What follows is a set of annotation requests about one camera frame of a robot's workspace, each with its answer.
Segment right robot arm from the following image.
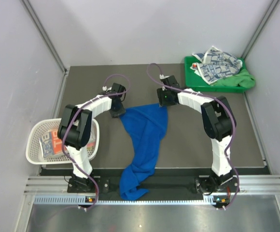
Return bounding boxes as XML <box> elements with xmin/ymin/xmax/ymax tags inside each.
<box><xmin>157</xmin><ymin>74</ymin><xmax>236</xmax><ymax>191</ymax></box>

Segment white perforated plastic basket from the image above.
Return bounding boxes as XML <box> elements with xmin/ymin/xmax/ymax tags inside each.
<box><xmin>25</xmin><ymin>117</ymin><xmax>100</xmax><ymax>165</ymax></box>

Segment green towel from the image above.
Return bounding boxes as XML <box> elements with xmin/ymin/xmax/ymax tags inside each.
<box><xmin>212</xmin><ymin>69</ymin><xmax>256</xmax><ymax>89</ymax></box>

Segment colourful rabbit print towel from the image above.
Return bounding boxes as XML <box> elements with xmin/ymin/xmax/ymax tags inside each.
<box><xmin>39</xmin><ymin>129</ymin><xmax>63</xmax><ymax>159</ymax></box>

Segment white blue patterned towel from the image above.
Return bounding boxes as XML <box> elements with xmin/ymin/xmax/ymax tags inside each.
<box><xmin>190</xmin><ymin>46</ymin><xmax>243</xmax><ymax>85</ymax></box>

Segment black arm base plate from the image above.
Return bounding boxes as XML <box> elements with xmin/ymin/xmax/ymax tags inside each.
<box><xmin>67</xmin><ymin>175</ymin><xmax>238</xmax><ymax>194</ymax></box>

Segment folded towels in basket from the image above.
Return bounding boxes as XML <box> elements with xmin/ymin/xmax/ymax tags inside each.
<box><xmin>86</xmin><ymin>126</ymin><xmax>96</xmax><ymax>150</ymax></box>

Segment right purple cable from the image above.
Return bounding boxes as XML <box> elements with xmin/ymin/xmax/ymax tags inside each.
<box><xmin>146</xmin><ymin>63</ymin><xmax>240</xmax><ymax>210</ymax></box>

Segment green plastic tray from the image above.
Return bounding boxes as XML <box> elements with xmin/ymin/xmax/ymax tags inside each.
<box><xmin>184</xmin><ymin>56</ymin><xmax>248</xmax><ymax>93</ymax></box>

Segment grey slotted cable duct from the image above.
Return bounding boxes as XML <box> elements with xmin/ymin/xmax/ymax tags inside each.
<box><xmin>34</xmin><ymin>195</ymin><xmax>226</xmax><ymax>205</ymax></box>

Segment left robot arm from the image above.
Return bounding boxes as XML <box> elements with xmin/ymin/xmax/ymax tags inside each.
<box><xmin>57</xmin><ymin>83</ymin><xmax>126</xmax><ymax>193</ymax></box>

